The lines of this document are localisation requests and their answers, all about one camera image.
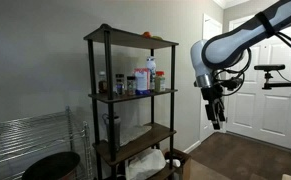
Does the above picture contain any white object in cardboard box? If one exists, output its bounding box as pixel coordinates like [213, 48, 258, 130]
[165, 158, 182, 169]

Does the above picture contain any dark wood black-frame shelf unit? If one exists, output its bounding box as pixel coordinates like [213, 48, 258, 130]
[83, 23, 180, 180]

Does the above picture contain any spice jar with black lid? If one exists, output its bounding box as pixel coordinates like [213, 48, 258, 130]
[126, 75, 137, 97]

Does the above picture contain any white blue red carton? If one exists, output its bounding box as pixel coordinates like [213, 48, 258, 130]
[133, 67, 152, 96]

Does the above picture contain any checkered cloth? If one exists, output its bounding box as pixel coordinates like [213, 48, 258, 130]
[119, 124, 153, 147]

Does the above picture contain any white plastic bottle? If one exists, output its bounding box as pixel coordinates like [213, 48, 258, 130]
[145, 55, 158, 92]

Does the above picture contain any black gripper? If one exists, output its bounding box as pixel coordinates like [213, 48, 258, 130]
[201, 83, 227, 131]

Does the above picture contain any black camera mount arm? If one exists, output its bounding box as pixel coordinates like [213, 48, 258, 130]
[261, 70, 291, 95]

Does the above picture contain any dark spice jar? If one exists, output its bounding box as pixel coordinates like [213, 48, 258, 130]
[114, 73, 126, 96]

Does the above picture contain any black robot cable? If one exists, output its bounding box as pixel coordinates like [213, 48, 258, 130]
[214, 31, 291, 98]

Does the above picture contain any grey shaker cup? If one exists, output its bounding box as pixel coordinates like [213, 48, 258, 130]
[101, 113, 123, 153]

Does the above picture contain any black camera on mount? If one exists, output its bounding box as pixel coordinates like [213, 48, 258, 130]
[253, 64, 286, 72]

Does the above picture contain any clear bottle with brown liquid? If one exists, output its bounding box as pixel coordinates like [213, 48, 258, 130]
[97, 70, 109, 95]

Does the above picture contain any white plastic bag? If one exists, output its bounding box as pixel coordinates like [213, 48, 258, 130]
[124, 148, 167, 180]

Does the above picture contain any black round bin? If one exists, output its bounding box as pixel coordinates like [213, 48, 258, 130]
[21, 151, 82, 180]

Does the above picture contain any wide white panel door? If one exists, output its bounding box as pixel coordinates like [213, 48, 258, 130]
[225, 14, 291, 151]

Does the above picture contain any brown cardboard box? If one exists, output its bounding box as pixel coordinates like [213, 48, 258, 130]
[163, 148, 193, 180]

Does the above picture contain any narrow white door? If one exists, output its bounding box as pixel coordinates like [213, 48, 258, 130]
[199, 13, 225, 143]

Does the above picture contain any black strap on arm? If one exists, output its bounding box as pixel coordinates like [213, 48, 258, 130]
[254, 11, 276, 39]

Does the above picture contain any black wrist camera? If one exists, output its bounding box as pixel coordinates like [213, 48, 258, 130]
[222, 76, 243, 92]

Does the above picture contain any chrome wire rack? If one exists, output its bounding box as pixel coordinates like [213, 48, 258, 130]
[0, 106, 95, 180]

